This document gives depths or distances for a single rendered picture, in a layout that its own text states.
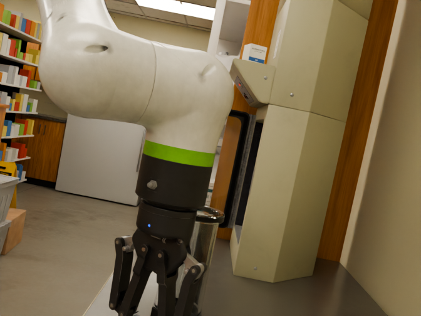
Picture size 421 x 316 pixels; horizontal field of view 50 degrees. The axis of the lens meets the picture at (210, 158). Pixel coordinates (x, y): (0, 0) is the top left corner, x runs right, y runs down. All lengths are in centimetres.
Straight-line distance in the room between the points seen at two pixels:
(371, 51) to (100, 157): 502
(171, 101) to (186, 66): 4
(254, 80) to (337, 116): 29
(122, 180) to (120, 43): 577
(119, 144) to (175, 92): 571
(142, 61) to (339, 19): 87
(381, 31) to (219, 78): 119
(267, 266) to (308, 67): 54
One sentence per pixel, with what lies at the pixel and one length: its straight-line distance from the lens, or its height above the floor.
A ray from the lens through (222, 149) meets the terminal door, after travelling 151.
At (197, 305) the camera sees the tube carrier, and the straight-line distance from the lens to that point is 89.
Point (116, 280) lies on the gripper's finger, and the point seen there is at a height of 110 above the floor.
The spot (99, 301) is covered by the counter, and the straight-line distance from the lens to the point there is 97.
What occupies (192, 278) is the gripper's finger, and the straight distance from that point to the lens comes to 57.
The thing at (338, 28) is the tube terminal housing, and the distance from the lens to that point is 130.
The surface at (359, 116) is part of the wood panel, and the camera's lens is 164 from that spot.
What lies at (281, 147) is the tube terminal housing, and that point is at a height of 131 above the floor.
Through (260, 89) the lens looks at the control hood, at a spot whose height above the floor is 144.
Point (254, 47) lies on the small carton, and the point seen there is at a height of 156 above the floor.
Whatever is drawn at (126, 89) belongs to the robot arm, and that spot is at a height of 135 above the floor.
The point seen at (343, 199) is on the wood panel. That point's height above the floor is 116.
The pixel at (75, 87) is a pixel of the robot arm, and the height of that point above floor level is 134.
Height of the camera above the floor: 133
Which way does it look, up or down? 4 degrees down
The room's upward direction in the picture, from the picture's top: 11 degrees clockwise
